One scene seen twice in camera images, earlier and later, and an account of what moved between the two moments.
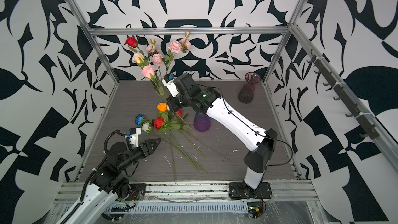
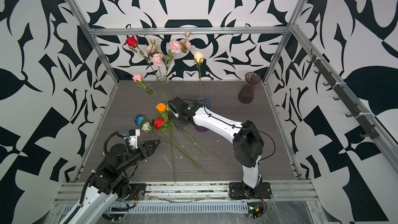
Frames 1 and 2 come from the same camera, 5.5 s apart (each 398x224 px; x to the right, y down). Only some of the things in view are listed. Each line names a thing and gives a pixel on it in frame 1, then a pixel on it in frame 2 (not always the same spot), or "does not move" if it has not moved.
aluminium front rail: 78,194 does not move
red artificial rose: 132,41 does not move
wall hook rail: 365,124 does not move
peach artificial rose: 139,58 → 199,59
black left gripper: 145,149 does not move
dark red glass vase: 246,94 does not move
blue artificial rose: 138,119 does not move
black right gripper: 173,100 → 176,121
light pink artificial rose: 147,71 → 139,78
